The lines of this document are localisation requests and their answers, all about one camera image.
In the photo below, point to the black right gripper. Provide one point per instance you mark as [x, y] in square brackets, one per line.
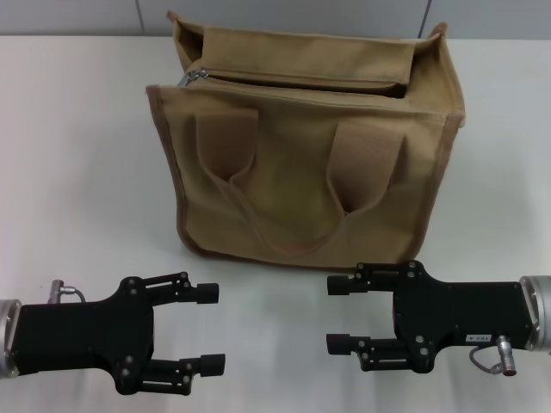
[456, 314]

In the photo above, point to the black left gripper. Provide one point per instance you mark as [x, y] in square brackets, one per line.
[86, 335]

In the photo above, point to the khaki canvas food bag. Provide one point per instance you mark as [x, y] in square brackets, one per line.
[301, 172]

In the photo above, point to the silver metal zipper pull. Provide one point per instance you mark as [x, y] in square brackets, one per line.
[191, 78]

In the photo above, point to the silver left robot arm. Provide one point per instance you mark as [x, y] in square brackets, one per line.
[9, 340]

